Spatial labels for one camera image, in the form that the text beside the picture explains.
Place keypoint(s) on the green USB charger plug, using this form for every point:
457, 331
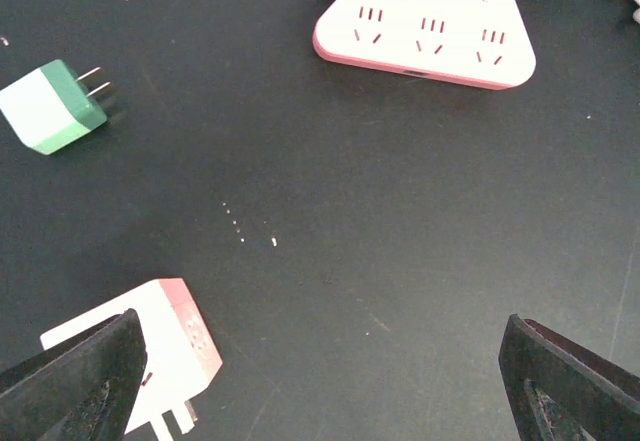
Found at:
53, 106

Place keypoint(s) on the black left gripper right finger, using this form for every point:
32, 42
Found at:
559, 390

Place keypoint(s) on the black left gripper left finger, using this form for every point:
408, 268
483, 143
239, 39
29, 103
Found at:
86, 385

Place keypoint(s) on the pink triangular power strip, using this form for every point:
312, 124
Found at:
480, 43

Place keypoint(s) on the pink square socket adapter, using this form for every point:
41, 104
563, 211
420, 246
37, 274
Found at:
182, 359

